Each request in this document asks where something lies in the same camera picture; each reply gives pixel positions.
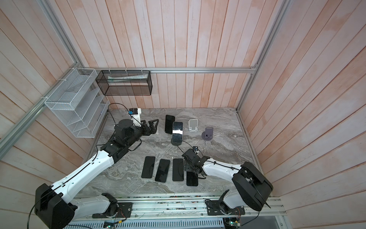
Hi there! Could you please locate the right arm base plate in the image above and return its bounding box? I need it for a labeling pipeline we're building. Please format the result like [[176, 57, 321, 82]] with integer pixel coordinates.
[[205, 199, 245, 216]]

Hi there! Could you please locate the white wire mesh shelf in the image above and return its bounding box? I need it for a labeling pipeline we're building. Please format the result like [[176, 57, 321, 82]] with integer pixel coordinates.
[[45, 68, 110, 138]]

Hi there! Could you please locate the reflective black phone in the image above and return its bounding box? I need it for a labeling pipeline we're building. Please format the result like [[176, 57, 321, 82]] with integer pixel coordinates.
[[172, 122, 183, 141]]

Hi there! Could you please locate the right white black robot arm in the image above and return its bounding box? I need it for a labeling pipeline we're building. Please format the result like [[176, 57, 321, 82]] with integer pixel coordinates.
[[182, 149, 274, 215]]

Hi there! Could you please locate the far right phone stand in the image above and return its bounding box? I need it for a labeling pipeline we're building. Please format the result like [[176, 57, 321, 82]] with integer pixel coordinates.
[[201, 127, 214, 141]]

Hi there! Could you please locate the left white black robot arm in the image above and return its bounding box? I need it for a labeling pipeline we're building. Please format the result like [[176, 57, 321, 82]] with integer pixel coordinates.
[[32, 119, 159, 229]]

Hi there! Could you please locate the aluminium front rail frame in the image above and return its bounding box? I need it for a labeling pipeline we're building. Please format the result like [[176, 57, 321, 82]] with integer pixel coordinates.
[[48, 193, 288, 229]]

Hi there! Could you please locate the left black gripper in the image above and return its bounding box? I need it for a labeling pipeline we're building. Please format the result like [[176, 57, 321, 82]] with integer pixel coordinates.
[[125, 119, 159, 147]]

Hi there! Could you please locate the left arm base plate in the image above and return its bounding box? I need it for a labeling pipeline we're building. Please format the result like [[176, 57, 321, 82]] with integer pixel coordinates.
[[92, 202, 133, 219]]

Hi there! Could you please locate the black wire mesh basket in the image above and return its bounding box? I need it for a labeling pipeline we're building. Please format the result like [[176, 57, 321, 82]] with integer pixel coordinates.
[[96, 70, 153, 96]]

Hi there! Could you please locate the dark round centre stand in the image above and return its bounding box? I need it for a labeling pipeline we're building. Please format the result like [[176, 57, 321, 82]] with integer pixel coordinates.
[[171, 138, 182, 146]]

